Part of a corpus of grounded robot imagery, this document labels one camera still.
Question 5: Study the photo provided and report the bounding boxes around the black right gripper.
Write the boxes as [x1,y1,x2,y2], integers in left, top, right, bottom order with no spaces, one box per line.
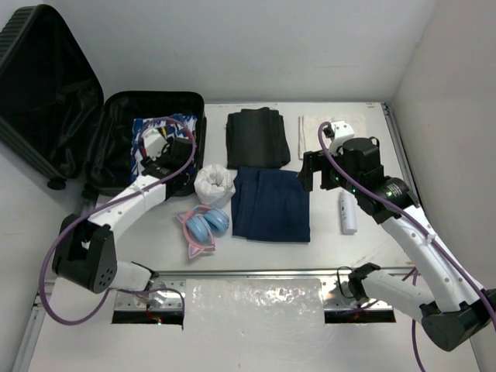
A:
[298,147,360,195]

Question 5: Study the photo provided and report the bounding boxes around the white towel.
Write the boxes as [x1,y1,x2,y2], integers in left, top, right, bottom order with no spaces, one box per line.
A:
[298,112,368,160]

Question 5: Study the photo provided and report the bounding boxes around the blue white red patterned garment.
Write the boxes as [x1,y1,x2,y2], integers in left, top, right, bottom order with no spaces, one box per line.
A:
[130,113,198,183]

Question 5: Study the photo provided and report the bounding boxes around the black garment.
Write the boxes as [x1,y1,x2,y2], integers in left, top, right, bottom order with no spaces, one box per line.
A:
[226,107,291,170]

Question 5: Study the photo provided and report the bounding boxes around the navy blue garment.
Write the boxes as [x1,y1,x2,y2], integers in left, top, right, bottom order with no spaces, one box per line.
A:
[231,167,311,243]

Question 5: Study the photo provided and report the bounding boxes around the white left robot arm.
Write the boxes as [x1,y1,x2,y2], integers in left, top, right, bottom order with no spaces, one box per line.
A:
[52,136,196,294]

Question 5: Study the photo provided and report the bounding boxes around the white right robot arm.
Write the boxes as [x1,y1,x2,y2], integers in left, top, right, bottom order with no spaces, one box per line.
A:
[298,137,495,351]

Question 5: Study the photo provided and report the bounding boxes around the white spray bottle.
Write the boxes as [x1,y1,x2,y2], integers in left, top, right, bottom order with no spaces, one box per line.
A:
[339,191,357,236]

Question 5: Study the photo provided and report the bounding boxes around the blue pink cat-ear headphones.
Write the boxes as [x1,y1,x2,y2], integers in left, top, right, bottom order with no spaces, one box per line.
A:
[177,205,230,260]

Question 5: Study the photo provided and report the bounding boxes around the black hard-shell suitcase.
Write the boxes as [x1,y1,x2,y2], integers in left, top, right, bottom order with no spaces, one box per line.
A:
[1,5,207,196]

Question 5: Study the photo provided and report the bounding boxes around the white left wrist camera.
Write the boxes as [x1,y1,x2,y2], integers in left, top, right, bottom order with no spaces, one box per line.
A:
[141,128,167,160]

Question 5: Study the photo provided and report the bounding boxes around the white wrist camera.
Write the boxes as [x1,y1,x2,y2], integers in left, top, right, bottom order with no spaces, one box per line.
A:
[141,128,167,160]
[324,121,355,153]

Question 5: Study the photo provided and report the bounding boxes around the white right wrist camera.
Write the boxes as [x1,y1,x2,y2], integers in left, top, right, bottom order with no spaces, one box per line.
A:
[324,121,355,153]

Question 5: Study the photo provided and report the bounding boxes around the metal mounting rail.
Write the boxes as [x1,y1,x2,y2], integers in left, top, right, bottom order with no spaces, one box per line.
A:
[36,267,427,311]

